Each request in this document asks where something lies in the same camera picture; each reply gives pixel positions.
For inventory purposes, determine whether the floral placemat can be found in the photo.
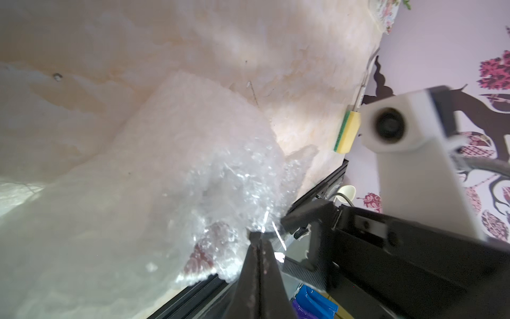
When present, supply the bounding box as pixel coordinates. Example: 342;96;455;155
368;0;412;34

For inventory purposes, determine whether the metal fork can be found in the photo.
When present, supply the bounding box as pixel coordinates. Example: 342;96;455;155
351;47;380;112

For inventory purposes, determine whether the white mug red interior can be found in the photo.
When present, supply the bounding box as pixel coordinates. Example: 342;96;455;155
182;222;243;284

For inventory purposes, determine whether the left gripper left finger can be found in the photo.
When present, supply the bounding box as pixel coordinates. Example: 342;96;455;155
223;232;297;319

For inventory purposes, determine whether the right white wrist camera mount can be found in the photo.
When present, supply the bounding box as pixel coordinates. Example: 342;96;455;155
361;86;485;240

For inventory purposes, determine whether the yellow sponge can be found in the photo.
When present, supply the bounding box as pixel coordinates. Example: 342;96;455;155
334;111;361;154

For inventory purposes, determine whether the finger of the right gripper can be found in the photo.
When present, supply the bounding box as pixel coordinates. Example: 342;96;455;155
282;258;328;291

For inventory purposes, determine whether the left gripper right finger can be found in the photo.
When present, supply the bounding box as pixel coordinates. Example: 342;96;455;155
280;199;339;235

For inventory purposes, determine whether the cream ladle grey handle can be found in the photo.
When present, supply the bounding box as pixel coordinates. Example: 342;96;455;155
333;185;357;207

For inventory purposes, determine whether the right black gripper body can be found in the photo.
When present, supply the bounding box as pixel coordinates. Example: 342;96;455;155
327;206;509;318

